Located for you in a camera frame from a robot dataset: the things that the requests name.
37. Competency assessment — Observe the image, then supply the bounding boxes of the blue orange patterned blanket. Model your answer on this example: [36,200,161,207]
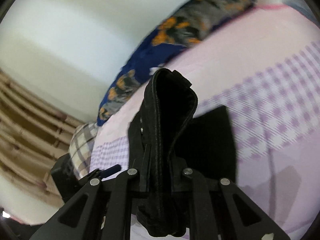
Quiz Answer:
[97,0,256,126]

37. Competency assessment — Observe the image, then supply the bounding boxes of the beige wooden headboard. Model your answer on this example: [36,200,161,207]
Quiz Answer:
[1,72,83,206]

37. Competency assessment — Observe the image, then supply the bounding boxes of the black pants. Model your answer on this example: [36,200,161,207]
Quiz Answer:
[128,69,236,239]

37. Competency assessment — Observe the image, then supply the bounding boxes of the plaid grey white pillow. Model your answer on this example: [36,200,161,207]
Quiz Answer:
[68,122,99,180]

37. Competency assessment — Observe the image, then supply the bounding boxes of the pink purple checked bedsheet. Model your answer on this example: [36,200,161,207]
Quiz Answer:
[90,4,319,239]

